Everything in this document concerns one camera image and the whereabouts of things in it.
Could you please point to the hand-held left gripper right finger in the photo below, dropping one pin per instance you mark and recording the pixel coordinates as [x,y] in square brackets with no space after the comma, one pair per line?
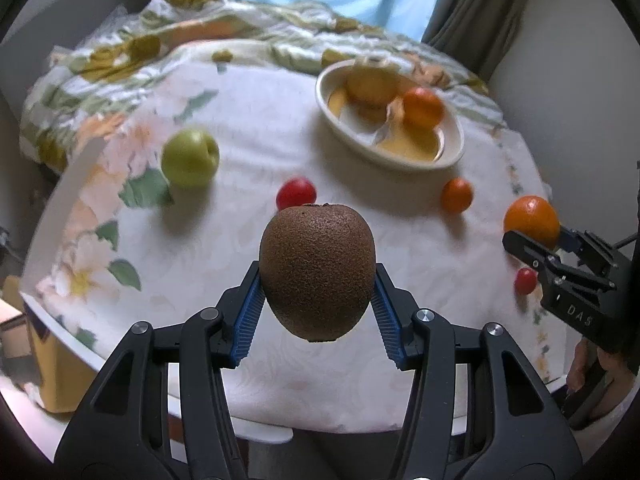
[385,315]

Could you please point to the yellow box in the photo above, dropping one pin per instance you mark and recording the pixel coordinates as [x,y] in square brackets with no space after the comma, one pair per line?
[55,370]

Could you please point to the red cherry tomato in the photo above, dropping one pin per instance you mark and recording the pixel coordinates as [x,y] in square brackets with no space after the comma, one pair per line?
[295,192]
[526,280]

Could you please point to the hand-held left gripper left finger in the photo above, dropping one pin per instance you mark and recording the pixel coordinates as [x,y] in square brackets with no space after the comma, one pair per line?
[248,320]

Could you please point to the large orange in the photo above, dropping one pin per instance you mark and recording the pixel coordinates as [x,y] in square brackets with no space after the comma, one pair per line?
[530,217]

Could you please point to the cardboard box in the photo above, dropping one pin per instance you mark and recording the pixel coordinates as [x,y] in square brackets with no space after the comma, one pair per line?
[15,335]

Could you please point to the person's right hand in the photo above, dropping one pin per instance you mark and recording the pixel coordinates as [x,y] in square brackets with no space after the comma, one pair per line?
[575,370]

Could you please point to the medium tangerine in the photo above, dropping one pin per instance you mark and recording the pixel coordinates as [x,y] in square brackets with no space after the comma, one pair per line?
[422,106]

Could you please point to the floral tablecloth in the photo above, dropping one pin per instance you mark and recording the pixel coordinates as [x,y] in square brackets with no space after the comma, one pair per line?
[200,260]

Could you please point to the grey curtain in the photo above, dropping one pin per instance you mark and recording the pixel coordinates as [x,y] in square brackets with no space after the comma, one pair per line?
[475,10]

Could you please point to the small tangerine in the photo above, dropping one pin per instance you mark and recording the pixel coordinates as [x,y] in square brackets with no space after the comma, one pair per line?
[456,195]

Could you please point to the brown kiwi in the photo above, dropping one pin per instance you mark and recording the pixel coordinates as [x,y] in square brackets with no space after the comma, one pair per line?
[317,270]

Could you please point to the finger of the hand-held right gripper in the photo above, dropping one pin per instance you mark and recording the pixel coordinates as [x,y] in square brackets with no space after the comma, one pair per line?
[595,250]
[530,252]

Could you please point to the cream oval bowl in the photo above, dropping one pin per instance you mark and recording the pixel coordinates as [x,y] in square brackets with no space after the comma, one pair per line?
[360,125]

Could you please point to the striped floral blanket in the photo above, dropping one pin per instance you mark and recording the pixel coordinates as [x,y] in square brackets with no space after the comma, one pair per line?
[100,60]

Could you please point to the small green apple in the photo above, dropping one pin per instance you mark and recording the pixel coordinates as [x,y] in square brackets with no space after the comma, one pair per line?
[190,158]

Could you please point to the person's right forearm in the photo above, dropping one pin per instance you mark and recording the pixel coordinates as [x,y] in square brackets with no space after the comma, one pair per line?
[617,416]

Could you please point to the yellow pear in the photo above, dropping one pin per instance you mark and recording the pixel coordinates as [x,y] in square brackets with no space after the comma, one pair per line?
[372,85]

